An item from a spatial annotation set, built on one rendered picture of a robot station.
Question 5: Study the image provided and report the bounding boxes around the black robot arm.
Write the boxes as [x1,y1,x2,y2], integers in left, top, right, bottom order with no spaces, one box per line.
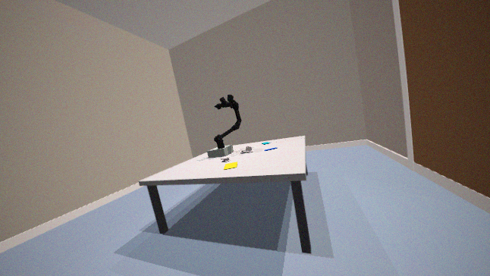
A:
[214,95,241,149]

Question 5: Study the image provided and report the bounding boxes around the yellow rectangular plate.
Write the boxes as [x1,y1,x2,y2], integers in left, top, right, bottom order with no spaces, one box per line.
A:
[224,162,237,170]

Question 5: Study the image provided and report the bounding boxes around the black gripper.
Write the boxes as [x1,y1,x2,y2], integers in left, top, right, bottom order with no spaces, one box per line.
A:
[215,102,227,109]

